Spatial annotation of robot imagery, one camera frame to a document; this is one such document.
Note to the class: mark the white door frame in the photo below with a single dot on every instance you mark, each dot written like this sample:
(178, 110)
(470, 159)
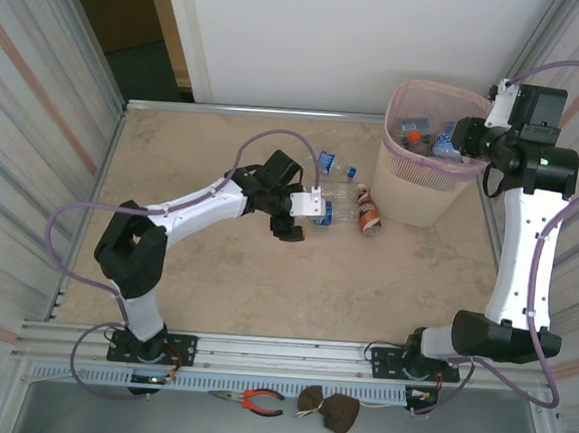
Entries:
(188, 33)

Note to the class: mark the light blue label water bottle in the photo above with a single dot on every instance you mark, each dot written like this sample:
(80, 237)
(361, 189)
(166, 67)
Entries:
(445, 138)

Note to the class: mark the wide aluminium extrusion rail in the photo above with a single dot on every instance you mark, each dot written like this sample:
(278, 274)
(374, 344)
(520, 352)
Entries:
(284, 352)

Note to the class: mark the large clear unlabelled bottle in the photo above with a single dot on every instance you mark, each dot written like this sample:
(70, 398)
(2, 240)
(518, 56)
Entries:
(344, 191)

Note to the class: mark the brown cloth bag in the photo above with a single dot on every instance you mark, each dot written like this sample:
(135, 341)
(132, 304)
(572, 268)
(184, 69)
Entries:
(341, 413)

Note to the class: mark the small circuit board green light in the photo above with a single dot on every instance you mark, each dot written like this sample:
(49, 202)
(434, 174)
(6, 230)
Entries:
(153, 380)

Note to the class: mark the brown coffee drink bottle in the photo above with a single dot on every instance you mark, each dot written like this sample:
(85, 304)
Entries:
(370, 213)

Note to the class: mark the grey metal shelf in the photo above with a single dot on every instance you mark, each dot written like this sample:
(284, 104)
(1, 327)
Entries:
(178, 426)

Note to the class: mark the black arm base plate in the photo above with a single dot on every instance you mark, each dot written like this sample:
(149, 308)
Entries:
(186, 344)
(384, 357)

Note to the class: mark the blue label white cap bottle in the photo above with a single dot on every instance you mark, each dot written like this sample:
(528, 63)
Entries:
(323, 221)

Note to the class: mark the aluminium table edge frame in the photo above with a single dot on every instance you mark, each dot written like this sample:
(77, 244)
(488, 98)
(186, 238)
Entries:
(327, 116)

